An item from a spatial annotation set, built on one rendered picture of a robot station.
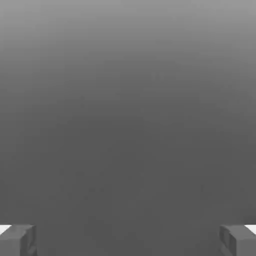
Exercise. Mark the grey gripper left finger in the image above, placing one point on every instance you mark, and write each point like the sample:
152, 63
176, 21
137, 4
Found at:
16, 242

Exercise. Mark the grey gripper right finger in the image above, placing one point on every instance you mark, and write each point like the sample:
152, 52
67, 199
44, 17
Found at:
240, 242

